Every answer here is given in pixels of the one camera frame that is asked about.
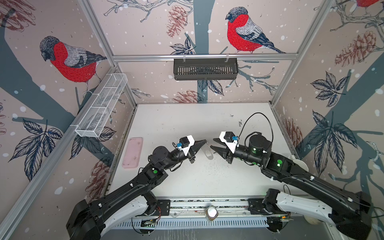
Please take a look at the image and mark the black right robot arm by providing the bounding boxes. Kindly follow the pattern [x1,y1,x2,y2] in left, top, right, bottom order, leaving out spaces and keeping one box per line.
[211,132,372,240]

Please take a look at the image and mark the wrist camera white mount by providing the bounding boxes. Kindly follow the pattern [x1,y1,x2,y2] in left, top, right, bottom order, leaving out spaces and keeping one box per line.
[219,132,239,154]
[176,135,195,156]

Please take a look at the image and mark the white ceramic mug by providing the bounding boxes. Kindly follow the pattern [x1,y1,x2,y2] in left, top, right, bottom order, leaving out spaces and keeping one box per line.
[290,155,309,172]

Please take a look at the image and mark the round silver knob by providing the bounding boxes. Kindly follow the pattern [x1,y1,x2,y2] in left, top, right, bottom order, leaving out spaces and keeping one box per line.
[205,206,219,221]

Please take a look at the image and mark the pink rectangular tray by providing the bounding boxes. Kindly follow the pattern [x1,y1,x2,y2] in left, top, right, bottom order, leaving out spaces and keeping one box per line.
[122,137,143,169]

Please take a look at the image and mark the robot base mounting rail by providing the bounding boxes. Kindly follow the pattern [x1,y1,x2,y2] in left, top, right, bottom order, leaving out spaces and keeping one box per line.
[102,197,291,235]

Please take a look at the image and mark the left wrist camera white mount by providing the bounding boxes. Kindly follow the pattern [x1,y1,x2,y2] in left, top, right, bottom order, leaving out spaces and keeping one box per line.
[176,135,195,156]

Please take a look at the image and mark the silver metal keyring carabiner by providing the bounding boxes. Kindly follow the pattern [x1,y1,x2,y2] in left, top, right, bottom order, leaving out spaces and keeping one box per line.
[205,150,214,160]

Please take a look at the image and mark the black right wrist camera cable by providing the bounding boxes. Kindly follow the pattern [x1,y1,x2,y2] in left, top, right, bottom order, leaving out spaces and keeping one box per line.
[239,112,274,145]

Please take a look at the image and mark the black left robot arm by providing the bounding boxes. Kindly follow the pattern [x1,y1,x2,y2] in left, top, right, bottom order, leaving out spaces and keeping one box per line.
[66,136,207,240]

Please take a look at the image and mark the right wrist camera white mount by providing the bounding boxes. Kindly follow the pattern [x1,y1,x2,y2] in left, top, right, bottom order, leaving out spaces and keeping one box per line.
[219,132,239,154]

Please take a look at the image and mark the dark grey hanging shelf basket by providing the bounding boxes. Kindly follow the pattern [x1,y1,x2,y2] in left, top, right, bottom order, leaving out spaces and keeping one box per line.
[174,58,239,81]

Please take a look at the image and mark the white wire mesh basket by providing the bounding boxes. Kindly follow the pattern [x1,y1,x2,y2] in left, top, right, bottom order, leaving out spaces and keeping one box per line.
[75,73,128,138]

